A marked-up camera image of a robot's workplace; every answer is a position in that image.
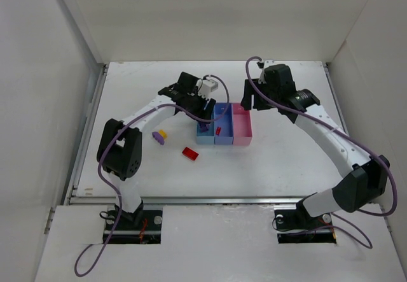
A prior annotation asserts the pink container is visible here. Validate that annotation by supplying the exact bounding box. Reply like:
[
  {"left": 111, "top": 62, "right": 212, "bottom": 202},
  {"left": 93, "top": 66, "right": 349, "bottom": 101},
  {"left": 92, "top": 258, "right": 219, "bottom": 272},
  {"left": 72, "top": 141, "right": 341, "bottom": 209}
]
[{"left": 232, "top": 103, "right": 252, "bottom": 146}]

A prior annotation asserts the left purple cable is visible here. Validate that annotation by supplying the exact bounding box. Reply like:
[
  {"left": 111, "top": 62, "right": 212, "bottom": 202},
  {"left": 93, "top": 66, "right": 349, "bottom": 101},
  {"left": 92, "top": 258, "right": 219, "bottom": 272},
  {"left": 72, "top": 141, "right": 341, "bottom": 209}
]
[{"left": 74, "top": 74, "right": 231, "bottom": 277}]

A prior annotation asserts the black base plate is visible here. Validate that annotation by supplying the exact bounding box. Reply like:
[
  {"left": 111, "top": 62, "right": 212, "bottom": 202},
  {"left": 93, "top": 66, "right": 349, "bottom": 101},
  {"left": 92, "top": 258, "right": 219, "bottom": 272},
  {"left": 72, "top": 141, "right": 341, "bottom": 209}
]
[
  {"left": 99, "top": 207, "right": 163, "bottom": 244},
  {"left": 272, "top": 209, "right": 336, "bottom": 244}
]

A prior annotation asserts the large red lego brick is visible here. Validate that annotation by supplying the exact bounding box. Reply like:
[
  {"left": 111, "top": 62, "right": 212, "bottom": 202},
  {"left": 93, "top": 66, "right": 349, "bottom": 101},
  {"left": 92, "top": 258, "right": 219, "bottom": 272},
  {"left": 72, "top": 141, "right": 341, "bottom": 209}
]
[{"left": 182, "top": 147, "right": 199, "bottom": 161}]

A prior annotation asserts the light blue container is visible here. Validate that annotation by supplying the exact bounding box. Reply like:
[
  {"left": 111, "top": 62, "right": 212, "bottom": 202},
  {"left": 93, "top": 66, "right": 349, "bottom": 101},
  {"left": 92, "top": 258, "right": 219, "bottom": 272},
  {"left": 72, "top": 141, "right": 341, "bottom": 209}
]
[{"left": 196, "top": 122, "right": 215, "bottom": 145}]

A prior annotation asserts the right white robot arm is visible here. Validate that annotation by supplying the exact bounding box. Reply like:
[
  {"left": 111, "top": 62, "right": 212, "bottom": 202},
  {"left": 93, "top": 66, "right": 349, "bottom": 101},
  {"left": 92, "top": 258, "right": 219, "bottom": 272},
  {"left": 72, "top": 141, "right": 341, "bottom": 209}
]
[{"left": 241, "top": 59, "right": 394, "bottom": 229}]

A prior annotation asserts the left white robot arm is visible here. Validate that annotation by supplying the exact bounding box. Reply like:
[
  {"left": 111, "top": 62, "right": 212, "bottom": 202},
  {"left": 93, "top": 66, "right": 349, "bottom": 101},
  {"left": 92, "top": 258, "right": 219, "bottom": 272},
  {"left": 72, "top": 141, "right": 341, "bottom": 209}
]
[{"left": 97, "top": 72, "right": 219, "bottom": 223}]

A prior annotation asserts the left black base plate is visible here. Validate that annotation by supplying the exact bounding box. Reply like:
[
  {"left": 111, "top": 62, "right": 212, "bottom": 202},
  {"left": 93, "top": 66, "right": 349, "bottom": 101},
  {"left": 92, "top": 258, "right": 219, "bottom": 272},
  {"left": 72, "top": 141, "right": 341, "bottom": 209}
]
[{"left": 99, "top": 207, "right": 163, "bottom": 244}]

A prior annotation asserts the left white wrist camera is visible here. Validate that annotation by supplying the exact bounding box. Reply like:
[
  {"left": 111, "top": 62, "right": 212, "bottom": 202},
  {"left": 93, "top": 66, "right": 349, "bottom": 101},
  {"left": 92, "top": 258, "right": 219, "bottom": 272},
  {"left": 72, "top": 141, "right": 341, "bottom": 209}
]
[{"left": 197, "top": 77, "right": 219, "bottom": 98}]

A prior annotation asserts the dark blue container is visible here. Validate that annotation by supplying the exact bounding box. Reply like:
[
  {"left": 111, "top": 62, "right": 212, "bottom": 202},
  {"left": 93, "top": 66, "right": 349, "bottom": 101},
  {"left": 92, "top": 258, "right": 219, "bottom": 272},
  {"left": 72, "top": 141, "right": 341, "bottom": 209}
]
[{"left": 214, "top": 102, "right": 233, "bottom": 145}]

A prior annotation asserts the aluminium rail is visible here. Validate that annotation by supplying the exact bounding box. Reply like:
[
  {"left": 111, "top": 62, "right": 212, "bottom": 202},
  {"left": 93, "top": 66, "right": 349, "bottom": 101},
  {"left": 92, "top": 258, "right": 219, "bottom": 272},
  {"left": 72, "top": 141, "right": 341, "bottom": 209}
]
[{"left": 64, "top": 196, "right": 300, "bottom": 206}]

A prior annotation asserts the purple yellow lego flower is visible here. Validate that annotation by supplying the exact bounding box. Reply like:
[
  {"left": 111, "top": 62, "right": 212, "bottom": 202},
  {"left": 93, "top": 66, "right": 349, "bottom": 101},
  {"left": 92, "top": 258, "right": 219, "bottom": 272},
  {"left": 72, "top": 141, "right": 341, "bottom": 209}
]
[{"left": 151, "top": 130, "right": 167, "bottom": 145}]

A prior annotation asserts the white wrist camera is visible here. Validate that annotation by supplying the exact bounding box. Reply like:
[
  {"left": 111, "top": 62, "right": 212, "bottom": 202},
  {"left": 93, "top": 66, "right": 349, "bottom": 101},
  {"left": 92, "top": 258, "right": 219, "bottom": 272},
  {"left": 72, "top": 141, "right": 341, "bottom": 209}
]
[
  {"left": 197, "top": 77, "right": 219, "bottom": 98},
  {"left": 257, "top": 60, "right": 275, "bottom": 85}
]

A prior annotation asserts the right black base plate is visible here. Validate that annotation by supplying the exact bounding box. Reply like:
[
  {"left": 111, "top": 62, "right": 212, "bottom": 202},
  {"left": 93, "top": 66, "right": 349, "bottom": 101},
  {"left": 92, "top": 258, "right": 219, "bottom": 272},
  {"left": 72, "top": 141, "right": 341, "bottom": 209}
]
[{"left": 272, "top": 209, "right": 336, "bottom": 244}]

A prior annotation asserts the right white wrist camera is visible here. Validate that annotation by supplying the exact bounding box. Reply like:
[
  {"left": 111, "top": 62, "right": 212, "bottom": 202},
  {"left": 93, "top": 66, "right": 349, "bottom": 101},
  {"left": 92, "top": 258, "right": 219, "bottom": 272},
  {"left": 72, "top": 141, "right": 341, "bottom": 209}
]
[{"left": 257, "top": 60, "right": 275, "bottom": 85}]

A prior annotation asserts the purple flower top lego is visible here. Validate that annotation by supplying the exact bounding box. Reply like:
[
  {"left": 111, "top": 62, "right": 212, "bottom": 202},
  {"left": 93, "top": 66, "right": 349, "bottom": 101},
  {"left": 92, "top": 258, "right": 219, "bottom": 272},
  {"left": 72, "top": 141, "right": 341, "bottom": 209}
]
[{"left": 198, "top": 122, "right": 210, "bottom": 134}]

